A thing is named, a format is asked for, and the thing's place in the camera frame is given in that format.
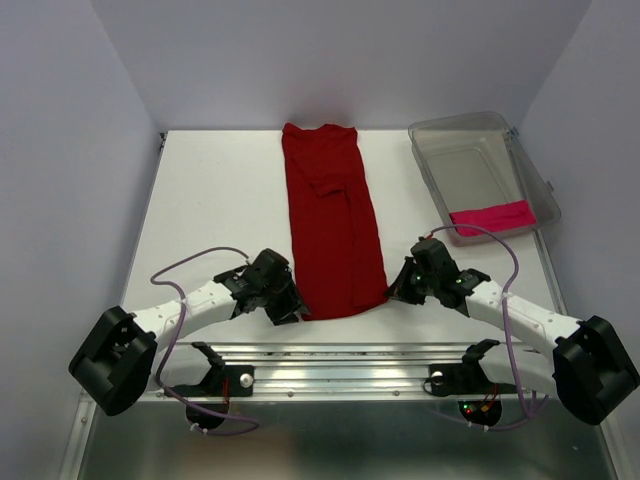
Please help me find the dark red t shirt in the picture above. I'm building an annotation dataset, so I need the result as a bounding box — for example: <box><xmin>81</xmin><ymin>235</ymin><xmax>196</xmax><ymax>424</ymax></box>
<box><xmin>281</xmin><ymin>123</ymin><xmax>388</xmax><ymax>321</ymax></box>

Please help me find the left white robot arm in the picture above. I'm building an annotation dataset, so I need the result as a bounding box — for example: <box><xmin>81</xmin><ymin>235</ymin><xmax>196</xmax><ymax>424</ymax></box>
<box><xmin>69</xmin><ymin>249</ymin><xmax>309</xmax><ymax>416</ymax></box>

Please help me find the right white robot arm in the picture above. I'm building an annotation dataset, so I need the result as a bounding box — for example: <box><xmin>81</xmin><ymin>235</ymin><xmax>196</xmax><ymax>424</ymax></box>
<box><xmin>386</xmin><ymin>237</ymin><xmax>639</xmax><ymax>425</ymax></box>

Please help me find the pink rolled t shirt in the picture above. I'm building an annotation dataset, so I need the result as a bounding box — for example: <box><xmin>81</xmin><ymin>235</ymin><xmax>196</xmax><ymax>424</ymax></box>
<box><xmin>450</xmin><ymin>200</ymin><xmax>537</xmax><ymax>237</ymax></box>

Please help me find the clear plastic bin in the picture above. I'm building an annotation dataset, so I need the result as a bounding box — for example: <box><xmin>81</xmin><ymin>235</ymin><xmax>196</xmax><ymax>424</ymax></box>
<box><xmin>408</xmin><ymin>111</ymin><xmax>561</xmax><ymax>246</ymax></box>

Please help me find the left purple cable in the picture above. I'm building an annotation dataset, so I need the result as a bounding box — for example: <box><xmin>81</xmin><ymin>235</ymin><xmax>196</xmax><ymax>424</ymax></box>
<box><xmin>150</xmin><ymin>246</ymin><xmax>261</xmax><ymax>437</ymax></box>

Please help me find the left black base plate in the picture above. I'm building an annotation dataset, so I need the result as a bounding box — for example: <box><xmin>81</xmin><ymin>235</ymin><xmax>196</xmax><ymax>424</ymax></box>
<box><xmin>172</xmin><ymin>364</ymin><xmax>255</xmax><ymax>398</ymax></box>

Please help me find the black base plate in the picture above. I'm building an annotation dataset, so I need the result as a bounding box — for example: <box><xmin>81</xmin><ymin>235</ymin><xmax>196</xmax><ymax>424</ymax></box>
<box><xmin>423</xmin><ymin>363</ymin><xmax>494</xmax><ymax>397</ymax></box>
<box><xmin>172</xmin><ymin>364</ymin><xmax>255</xmax><ymax>398</ymax></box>

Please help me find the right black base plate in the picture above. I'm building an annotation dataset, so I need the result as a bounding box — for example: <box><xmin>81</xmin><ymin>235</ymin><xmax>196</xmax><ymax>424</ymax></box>
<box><xmin>423</xmin><ymin>363</ymin><xmax>494</xmax><ymax>397</ymax></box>

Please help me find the aluminium rail frame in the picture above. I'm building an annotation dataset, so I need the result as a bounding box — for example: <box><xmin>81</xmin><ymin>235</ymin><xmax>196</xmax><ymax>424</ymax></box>
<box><xmin>60</xmin><ymin>343</ymin><xmax>634</xmax><ymax>479</ymax></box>

